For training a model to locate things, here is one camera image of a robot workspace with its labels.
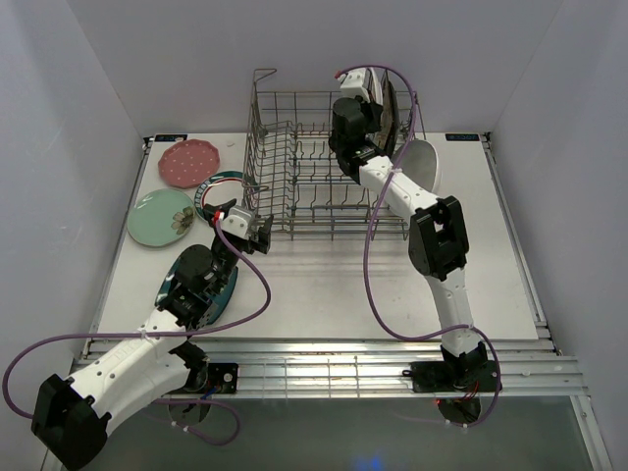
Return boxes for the beige floral square plate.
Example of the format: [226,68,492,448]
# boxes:
[375,72,387,149]

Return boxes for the black floral square plate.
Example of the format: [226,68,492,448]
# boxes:
[384,72,399,155]

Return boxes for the mint green plate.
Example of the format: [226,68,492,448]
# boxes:
[127,188,196,248]

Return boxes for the white oval plate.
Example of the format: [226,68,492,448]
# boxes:
[400,139,442,193]

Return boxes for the teal square plate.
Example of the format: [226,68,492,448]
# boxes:
[154,255,238,330]

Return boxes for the striped rim plate front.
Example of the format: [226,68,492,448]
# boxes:
[365,68,384,105]

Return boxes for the striped rim plate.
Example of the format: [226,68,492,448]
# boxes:
[193,171,243,219]
[365,68,384,105]

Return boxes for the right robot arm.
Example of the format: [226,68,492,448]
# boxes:
[329,96,501,394]

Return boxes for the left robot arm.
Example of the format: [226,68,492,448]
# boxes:
[31,200,274,470]

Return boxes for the striped rim plate rear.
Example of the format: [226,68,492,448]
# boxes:
[193,171,243,219]

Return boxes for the pink dotted plate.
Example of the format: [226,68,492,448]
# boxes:
[158,139,221,189]

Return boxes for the right corner logo sticker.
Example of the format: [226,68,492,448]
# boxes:
[445,132,481,142]

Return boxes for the corner logo sticker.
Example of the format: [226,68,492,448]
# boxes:
[445,132,481,142]
[154,133,187,143]

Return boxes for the left corner logo sticker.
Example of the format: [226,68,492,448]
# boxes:
[154,133,187,143]

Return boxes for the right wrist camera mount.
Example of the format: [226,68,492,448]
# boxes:
[336,68,370,102]

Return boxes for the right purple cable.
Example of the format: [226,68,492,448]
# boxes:
[333,63,504,429]

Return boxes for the grey wire dish rack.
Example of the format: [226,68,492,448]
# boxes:
[243,68,428,238]

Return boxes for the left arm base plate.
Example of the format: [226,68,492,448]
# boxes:
[206,362,239,395]

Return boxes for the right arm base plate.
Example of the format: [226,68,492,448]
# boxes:
[401,361,501,393]

